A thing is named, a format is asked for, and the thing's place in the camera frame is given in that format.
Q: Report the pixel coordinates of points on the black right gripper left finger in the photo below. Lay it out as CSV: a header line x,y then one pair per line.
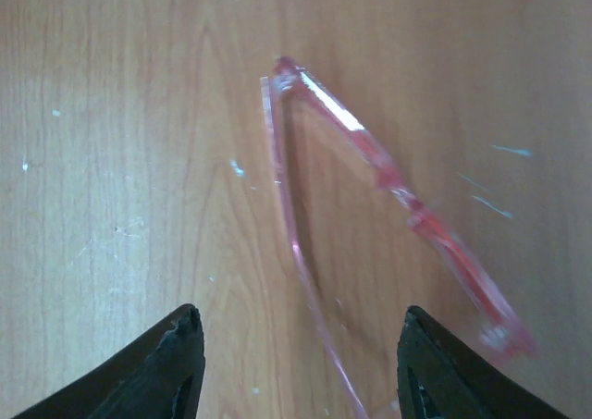
x,y
158,375

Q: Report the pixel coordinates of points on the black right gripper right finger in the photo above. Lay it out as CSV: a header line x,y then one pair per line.
x,y
439,376

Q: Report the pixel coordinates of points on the red transparent sunglasses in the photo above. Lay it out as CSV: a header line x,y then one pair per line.
x,y
504,333

